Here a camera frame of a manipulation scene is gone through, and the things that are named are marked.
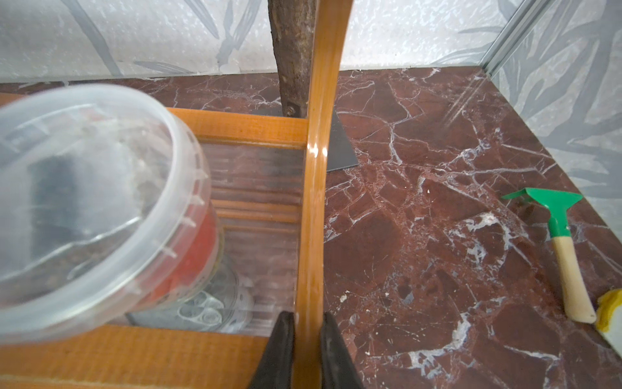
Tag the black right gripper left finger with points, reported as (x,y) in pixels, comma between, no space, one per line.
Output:
(275,368)

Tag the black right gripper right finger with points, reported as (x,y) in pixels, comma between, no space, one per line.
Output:
(338,370)

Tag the orange wooden three-tier shelf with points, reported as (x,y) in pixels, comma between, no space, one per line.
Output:
(135,357)

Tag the small clear tub pink label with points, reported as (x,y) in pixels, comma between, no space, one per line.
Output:
(105,210)

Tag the silver grey tin can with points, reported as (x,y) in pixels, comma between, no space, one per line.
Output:
(224,305)

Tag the blue white work glove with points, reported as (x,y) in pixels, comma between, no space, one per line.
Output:
(609,320)

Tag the pink blossom artificial tree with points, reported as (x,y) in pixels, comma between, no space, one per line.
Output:
(292,31)

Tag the green scraper wooden handle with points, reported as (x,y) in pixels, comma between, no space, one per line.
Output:
(577,303)

